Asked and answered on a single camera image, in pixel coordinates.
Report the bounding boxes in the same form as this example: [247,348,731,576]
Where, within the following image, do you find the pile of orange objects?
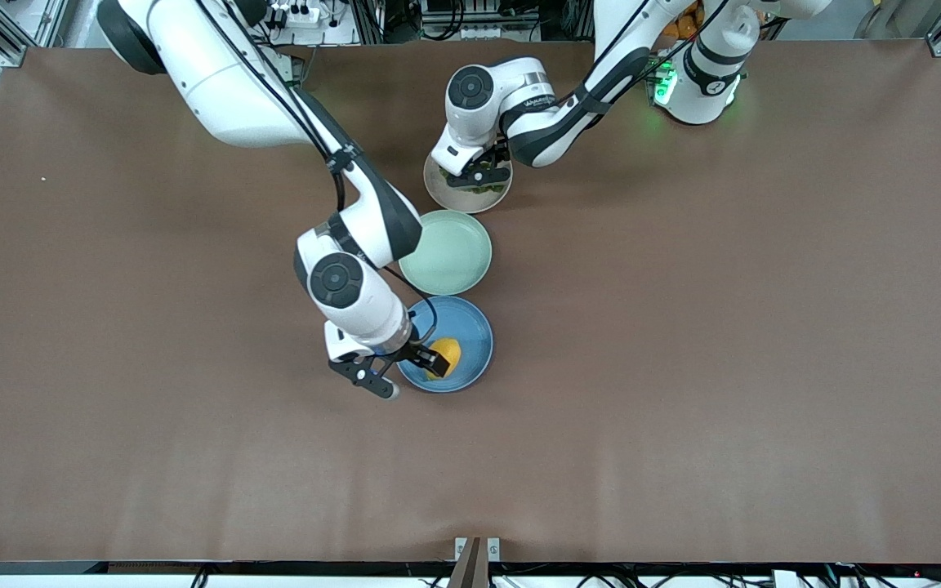
[662,10,705,42]

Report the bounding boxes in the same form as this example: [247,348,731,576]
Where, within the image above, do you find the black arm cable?
[577,0,737,115]
[193,0,440,340]

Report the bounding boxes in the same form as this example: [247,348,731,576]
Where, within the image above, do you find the blue plate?
[395,296,494,394]

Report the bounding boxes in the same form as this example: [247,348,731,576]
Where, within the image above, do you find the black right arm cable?
[193,0,440,340]

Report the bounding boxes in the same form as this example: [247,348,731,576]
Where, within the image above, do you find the green plate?
[399,210,493,296]

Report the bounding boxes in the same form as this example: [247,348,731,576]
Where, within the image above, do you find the white power strip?
[270,0,324,26]

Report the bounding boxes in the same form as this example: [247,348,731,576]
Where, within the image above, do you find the beige plate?
[424,151,514,215]

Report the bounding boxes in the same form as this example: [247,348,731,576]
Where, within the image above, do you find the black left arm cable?
[577,0,737,115]

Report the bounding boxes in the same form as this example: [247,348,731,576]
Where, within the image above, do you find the brown post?
[447,537,490,588]

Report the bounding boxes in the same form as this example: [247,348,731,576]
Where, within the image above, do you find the yellow lemon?
[424,337,463,381]

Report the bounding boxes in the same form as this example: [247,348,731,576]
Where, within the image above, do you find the silver metal bracket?
[454,537,502,563]

